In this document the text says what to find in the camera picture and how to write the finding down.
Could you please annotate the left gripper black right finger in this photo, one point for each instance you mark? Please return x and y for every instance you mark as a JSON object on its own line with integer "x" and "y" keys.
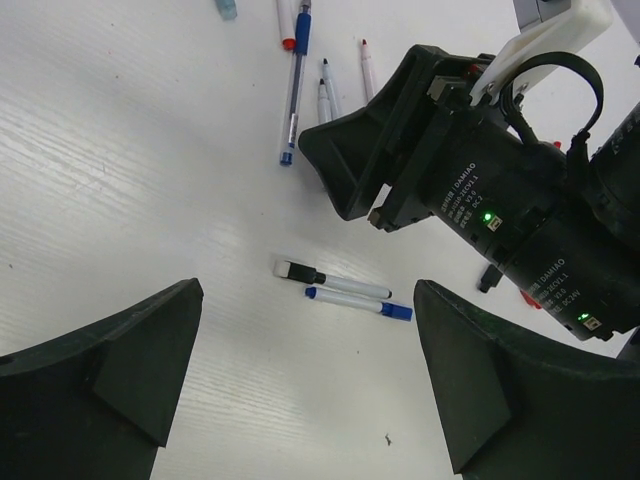
{"x": 514, "y": 404}

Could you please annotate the white marker red cap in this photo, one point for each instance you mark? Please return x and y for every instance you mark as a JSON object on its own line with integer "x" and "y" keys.
{"x": 286, "y": 24}

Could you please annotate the white marker black cap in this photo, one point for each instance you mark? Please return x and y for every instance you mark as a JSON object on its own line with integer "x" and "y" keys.
{"x": 307, "y": 275}

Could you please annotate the white marker plain blue cap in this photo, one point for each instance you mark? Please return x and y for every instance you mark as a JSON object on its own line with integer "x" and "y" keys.
{"x": 387, "y": 309}

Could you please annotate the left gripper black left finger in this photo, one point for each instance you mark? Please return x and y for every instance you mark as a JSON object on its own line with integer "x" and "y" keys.
{"x": 99, "y": 402}

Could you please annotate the blue gel pen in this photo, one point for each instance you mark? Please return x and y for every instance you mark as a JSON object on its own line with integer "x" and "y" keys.
{"x": 299, "y": 53}

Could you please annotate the white marker blue eraser cap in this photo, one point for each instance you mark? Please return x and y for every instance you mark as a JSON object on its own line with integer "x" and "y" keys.
{"x": 334, "y": 100}

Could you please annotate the black capped marker small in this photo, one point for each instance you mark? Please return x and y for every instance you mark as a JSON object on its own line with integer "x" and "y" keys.
{"x": 323, "y": 103}

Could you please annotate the red capped marker top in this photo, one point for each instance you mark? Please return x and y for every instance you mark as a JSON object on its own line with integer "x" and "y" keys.
{"x": 367, "y": 71}

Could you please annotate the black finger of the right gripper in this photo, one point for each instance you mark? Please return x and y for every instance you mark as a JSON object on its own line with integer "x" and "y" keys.
{"x": 358, "y": 153}

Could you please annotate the light blue highlighter pen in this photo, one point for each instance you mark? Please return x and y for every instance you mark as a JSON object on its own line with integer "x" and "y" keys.
{"x": 227, "y": 9}

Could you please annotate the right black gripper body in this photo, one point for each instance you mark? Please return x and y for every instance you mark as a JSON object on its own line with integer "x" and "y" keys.
{"x": 441, "y": 157}

